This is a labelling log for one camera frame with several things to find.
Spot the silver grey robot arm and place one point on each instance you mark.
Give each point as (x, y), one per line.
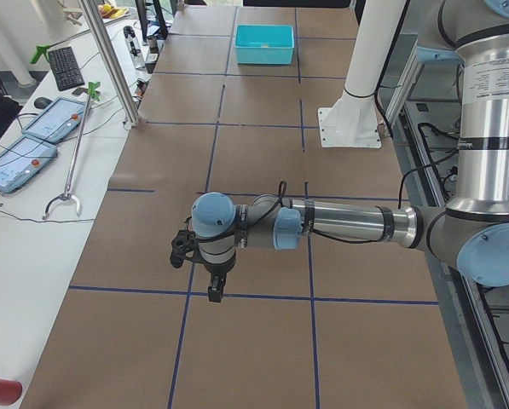
(470, 233)

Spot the aluminium frame post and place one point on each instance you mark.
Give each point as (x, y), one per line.
(110, 60)

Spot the silver reacher grabber stick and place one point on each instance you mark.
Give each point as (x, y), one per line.
(67, 194)

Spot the turquoise plastic bin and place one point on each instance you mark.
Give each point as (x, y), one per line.
(249, 37)

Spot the lower teach pendant tablet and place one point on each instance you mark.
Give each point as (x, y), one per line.
(22, 161)

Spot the black keyboard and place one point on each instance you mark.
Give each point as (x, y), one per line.
(65, 68)

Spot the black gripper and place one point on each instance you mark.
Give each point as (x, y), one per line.
(218, 270)

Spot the green plastic clamp tool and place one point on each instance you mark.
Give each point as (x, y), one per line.
(92, 90)

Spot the black computer mouse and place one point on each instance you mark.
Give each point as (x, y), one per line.
(42, 102)

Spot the upper teach pendant tablet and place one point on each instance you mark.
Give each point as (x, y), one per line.
(56, 121)

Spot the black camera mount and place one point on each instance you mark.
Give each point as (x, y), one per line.
(184, 247)

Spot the teach pendant tablet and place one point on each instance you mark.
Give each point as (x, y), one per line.
(22, 161)
(56, 121)

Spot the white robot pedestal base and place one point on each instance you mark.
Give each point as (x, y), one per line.
(352, 120)

